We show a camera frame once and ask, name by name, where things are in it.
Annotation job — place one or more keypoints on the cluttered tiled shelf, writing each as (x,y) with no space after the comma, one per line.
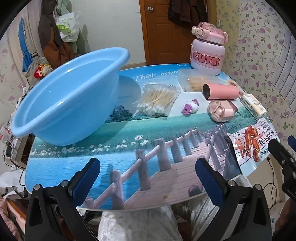
(13,147)

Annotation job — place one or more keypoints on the pink round pouch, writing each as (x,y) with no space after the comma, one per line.
(221,111)

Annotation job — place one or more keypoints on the blue hanging strap bag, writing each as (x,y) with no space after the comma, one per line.
(24,46)

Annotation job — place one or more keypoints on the pink cylindrical roller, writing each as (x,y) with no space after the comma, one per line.
(214,91)

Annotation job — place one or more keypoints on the clear box of toothpicks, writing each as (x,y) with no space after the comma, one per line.
(192,80)

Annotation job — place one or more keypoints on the white green plastic bag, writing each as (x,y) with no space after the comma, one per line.
(69,26)

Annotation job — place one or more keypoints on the dark brown hanging jacket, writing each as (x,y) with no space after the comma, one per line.
(187,13)

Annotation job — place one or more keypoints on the pink CUTE water bottle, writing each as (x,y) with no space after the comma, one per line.
(207,49)

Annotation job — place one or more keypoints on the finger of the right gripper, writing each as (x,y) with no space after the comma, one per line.
(291,141)
(282,156)

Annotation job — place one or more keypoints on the grey bag with plush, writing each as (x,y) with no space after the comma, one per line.
(35,67)

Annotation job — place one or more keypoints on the brown wooden door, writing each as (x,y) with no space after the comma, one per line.
(164,41)

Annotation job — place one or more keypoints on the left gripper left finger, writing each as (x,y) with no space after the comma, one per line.
(41,221)

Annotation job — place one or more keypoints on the blue plastic basin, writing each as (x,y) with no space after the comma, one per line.
(74,100)

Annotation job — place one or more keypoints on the brown orange hanging coat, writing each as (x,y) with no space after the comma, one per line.
(56,51)

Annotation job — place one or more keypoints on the yellow white small box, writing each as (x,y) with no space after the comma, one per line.
(253,106)

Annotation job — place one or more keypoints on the crayfish snack packet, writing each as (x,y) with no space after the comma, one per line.
(251,144)

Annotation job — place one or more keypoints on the printed landscape table mat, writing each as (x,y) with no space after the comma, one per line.
(144,162)

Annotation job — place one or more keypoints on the pink white small toy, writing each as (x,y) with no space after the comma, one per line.
(190,107)

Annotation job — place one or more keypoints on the bag of cotton swabs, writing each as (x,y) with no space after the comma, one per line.
(157,99)

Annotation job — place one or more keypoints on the pale green hanging garment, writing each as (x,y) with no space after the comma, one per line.
(62,7)

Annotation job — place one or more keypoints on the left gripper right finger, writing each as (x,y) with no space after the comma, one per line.
(243,212)

